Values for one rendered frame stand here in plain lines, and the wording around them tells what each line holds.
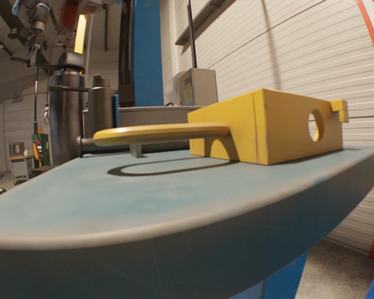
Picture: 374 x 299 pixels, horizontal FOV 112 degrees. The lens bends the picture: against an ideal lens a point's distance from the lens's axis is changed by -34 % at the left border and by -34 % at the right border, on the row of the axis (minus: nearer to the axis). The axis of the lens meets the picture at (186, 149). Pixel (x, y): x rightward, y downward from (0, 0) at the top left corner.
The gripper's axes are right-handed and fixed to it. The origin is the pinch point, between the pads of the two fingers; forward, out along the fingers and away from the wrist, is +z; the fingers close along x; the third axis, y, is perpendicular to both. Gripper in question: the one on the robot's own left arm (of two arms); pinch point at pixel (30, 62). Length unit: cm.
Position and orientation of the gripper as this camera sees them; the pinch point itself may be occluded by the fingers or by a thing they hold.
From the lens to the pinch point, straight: 106.9
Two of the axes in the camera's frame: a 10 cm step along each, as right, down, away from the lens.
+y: 2.9, -0.8, 9.5
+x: -9.6, 0.5, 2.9
